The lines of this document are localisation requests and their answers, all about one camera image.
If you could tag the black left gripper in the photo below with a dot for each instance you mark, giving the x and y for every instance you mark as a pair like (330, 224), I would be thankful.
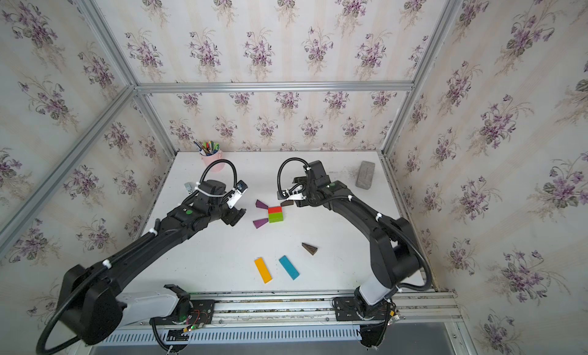
(234, 216)

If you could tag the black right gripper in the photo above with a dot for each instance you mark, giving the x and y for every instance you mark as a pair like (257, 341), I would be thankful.
(306, 200)

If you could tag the purple triangular wedge block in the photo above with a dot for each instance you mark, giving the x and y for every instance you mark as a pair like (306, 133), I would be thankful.
(261, 205)

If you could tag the red cube block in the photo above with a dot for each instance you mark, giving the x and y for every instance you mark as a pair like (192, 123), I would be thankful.
(275, 210)

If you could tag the green cube block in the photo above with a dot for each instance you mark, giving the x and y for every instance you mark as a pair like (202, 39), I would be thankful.
(276, 217)

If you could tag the yellow rectangular block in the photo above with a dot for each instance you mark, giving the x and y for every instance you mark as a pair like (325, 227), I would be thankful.
(263, 270)

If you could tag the blue rectangular block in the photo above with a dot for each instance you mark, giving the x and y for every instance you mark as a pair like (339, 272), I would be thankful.
(290, 269)

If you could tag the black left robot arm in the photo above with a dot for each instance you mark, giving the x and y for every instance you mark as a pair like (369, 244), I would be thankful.
(89, 303)

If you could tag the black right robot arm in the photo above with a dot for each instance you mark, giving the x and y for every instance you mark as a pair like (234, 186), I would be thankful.
(393, 255)

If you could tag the pink pen holder cup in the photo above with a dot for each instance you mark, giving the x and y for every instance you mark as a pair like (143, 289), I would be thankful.
(209, 159)

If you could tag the grey board eraser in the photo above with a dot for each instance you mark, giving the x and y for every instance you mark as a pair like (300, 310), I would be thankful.
(365, 175)

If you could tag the coloured pens in cup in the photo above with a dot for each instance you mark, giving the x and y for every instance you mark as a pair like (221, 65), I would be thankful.
(207, 148)

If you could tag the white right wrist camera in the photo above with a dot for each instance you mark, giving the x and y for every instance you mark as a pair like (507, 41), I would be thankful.
(287, 195)

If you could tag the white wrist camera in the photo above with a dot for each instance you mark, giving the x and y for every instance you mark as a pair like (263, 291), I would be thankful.
(237, 192)
(287, 195)

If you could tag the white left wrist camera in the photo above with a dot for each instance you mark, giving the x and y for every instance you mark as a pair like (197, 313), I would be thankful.
(237, 192)

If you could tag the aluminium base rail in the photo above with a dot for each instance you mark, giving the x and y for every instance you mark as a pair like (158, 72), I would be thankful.
(296, 317)

